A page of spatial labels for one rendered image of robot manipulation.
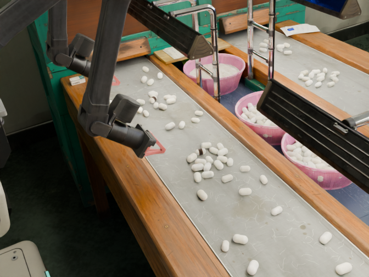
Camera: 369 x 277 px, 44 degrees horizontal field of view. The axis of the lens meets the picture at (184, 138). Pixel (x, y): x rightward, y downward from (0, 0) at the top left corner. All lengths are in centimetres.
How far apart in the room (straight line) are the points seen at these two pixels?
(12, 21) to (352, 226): 91
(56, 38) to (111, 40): 45
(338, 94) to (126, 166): 85
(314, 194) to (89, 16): 124
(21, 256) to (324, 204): 120
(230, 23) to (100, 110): 121
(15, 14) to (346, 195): 100
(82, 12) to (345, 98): 112
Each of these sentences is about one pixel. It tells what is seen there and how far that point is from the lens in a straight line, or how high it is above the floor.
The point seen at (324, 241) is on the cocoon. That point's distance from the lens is 115.
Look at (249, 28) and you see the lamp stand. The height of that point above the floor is 94.
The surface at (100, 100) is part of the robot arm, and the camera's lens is 117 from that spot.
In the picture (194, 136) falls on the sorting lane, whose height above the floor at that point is 74.
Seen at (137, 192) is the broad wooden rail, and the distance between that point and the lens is 129.
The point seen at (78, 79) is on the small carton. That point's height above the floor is 78.
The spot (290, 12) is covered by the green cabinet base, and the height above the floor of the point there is 80.
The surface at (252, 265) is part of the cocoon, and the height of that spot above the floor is 76.
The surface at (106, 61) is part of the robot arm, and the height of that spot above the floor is 114.
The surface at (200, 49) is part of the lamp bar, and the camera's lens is 134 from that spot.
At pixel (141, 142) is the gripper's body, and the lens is 127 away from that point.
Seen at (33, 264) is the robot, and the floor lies 28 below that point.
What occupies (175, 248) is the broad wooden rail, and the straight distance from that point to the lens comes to 111.
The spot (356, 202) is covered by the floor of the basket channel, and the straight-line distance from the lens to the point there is 139.
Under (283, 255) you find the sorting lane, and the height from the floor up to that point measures 74.
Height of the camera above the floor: 156
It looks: 33 degrees down
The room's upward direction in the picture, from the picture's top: 6 degrees counter-clockwise
